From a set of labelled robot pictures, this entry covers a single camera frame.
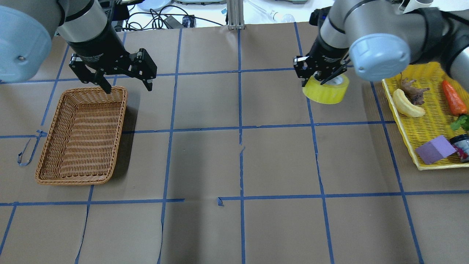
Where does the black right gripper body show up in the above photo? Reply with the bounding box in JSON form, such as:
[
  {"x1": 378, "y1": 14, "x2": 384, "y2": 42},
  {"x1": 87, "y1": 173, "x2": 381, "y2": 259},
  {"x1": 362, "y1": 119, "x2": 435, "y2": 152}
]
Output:
[{"x1": 307, "y1": 36, "x2": 349, "y2": 82}]

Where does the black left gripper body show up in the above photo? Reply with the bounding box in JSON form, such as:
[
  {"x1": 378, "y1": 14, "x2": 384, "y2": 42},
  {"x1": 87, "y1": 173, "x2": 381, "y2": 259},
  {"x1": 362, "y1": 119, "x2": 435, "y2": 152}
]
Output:
[{"x1": 69, "y1": 25, "x2": 142, "y2": 83}]

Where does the yellow tape roll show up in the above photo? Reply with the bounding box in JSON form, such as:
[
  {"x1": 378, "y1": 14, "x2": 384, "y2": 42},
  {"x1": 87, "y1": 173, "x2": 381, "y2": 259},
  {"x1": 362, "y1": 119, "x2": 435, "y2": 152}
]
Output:
[{"x1": 303, "y1": 73, "x2": 350, "y2": 104}]

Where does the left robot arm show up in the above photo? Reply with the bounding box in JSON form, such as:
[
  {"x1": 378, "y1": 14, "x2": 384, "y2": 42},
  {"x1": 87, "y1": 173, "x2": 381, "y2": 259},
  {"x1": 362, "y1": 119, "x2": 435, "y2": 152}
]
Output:
[{"x1": 0, "y1": 0, "x2": 157, "y2": 94}]

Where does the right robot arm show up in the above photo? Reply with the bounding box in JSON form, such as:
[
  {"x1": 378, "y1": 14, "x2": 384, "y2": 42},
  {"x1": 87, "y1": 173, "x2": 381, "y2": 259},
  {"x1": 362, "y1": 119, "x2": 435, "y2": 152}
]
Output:
[{"x1": 293, "y1": 0, "x2": 469, "y2": 89}]

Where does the black power adapter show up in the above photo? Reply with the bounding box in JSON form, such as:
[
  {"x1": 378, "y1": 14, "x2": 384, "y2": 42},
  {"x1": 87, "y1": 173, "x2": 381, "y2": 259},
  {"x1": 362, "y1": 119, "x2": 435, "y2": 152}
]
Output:
[{"x1": 163, "y1": 16, "x2": 184, "y2": 29}]

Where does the white light bulb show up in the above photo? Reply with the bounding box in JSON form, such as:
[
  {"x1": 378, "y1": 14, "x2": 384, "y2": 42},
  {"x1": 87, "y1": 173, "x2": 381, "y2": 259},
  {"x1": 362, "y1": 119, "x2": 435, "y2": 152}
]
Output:
[{"x1": 269, "y1": 10, "x2": 295, "y2": 23}]

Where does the light blue plate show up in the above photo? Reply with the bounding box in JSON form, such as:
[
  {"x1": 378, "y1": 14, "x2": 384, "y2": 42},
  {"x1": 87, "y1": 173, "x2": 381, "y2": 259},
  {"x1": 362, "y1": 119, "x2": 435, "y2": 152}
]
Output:
[{"x1": 136, "y1": 0, "x2": 172, "y2": 12}]

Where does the yellow toy banana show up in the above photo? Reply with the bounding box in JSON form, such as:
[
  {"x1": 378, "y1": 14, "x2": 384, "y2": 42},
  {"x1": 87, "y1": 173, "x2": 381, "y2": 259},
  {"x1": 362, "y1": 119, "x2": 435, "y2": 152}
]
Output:
[{"x1": 392, "y1": 89, "x2": 426, "y2": 118}]

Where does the brown wicker basket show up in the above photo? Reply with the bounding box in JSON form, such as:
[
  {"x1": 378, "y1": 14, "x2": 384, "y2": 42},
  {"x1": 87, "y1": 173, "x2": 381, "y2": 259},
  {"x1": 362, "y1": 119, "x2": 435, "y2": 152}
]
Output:
[{"x1": 35, "y1": 86, "x2": 128, "y2": 186}]

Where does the yellow plastic basket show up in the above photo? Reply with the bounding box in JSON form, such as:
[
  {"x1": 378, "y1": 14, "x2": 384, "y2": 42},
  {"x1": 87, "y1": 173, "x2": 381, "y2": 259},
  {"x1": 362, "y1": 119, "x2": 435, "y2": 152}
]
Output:
[{"x1": 382, "y1": 62, "x2": 468, "y2": 171}]

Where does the orange toy carrot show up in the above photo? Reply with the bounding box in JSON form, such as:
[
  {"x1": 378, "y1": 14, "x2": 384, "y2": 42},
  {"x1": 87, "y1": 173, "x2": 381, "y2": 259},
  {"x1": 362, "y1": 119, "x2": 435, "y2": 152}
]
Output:
[{"x1": 441, "y1": 80, "x2": 468, "y2": 116}]

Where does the purple foam block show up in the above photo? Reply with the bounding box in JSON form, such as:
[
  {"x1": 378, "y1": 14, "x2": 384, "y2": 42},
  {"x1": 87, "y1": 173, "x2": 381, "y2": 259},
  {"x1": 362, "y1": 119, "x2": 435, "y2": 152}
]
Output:
[{"x1": 415, "y1": 135, "x2": 456, "y2": 165}]

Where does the small dark can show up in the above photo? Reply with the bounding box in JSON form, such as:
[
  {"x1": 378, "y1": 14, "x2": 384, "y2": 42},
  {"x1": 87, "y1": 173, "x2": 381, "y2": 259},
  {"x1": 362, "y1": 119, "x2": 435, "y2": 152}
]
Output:
[{"x1": 450, "y1": 134, "x2": 469, "y2": 163}]

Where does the aluminium frame post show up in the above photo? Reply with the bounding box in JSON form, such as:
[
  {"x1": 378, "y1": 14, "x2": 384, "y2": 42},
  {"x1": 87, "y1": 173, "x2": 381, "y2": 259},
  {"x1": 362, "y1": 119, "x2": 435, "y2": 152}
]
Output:
[{"x1": 226, "y1": 0, "x2": 245, "y2": 30}]

